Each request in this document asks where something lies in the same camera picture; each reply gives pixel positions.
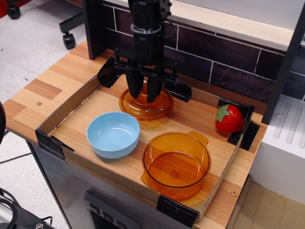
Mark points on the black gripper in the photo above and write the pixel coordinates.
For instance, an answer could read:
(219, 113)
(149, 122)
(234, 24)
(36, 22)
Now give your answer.
(146, 59)

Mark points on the orange transparent pot lid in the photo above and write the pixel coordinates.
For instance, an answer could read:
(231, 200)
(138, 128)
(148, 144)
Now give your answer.
(140, 109)

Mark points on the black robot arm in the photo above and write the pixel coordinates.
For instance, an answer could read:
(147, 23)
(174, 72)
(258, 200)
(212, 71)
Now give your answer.
(149, 13)

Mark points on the orange transparent pot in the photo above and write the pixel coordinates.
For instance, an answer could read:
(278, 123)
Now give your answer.
(176, 164)

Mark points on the light blue bowl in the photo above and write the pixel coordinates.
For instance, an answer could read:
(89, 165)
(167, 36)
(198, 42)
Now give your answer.
(113, 135)

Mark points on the red toy strawberry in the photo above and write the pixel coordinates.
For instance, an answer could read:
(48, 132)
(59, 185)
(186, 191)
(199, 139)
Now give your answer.
(229, 119)

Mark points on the black office chair base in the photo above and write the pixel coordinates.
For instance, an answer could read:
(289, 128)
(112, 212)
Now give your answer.
(67, 25)

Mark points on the grey oven control panel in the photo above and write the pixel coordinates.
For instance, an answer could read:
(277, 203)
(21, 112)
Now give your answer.
(104, 216)

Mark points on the black chair caster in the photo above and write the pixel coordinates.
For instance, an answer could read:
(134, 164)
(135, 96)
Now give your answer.
(13, 11)

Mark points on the black left shelf post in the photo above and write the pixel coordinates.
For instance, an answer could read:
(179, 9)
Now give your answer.
(98, 18)

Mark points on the black shelf post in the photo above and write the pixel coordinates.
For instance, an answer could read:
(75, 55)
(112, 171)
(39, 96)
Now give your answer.
(98, 18)
(286, 66)

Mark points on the black right shelf post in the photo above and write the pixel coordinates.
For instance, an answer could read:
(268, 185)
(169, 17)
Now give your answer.
(286, 66)

